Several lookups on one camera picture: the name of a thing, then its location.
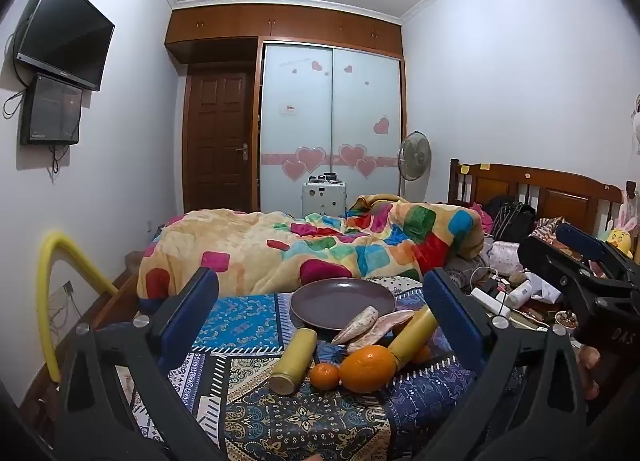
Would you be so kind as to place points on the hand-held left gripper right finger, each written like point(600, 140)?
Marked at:
point(450, 308)

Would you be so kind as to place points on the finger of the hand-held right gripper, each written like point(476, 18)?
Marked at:
point(592, 241)
point(550, 261)

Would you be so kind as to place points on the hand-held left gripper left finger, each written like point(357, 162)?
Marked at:
point(192, 308)

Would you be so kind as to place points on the yellow corn cob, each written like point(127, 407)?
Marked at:
point(412, 333)
point(295, 360)

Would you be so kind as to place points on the large orange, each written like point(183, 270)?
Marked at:
point(369, 370)
point(423, 355)

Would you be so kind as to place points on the pale sweet potato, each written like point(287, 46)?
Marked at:
point(357, 323)
point(385, 331)

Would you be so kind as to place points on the dark brown round plate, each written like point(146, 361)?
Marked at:
point(340, 301)

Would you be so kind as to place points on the small mandarin orange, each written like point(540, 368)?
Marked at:
point(324, 376)

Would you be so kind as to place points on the person's right hand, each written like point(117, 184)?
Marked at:
point(590, 366)

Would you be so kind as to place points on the yellow chick plush toy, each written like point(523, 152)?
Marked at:
point(620, 241)

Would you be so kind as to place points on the grey patterned pillow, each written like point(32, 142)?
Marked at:
point(465, 271)

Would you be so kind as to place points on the white power strip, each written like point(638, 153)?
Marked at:
point(490, 302)

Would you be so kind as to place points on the white plastic bottle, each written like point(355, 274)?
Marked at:
point(519, 293)

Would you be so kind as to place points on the pink white patterned bag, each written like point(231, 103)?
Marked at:
point(505, 257)

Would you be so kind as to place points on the bowl of food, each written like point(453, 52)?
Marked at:
point(566, 319)

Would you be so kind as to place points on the blue patterned cloth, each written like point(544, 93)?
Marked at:
point(240, 326)

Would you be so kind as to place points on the black backpack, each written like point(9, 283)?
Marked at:
point(515, 218)

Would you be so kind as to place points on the white dotted pillow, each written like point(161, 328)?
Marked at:
point(400, 283)

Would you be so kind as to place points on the wooden bed headboard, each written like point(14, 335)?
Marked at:
point(545, 191)

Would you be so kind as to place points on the colourful patchwork blanket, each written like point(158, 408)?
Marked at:
point(240, 246)

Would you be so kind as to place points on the dark patterned mat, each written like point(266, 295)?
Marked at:
point(280, 421)

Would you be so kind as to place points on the yellow foam tube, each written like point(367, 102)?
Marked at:
point(47, 291)

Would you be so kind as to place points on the standing electric fan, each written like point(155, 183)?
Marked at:
point(415, 156)

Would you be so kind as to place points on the white box appliance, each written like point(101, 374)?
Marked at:
point(324, 198)

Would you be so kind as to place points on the brown wooden door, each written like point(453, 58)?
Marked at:
point(217, 141)

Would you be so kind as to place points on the sliding wardrobe with heart stickers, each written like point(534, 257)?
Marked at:
point(330, 116)

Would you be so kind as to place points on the wooden overhead cabinet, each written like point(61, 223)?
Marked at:
point(285, 23)

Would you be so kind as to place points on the wall socket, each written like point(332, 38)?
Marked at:
point(68, 287)

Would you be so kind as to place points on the small black wall monitor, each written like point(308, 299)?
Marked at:
point(52, 108)

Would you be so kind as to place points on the black wall television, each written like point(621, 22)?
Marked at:
point(62, 31)

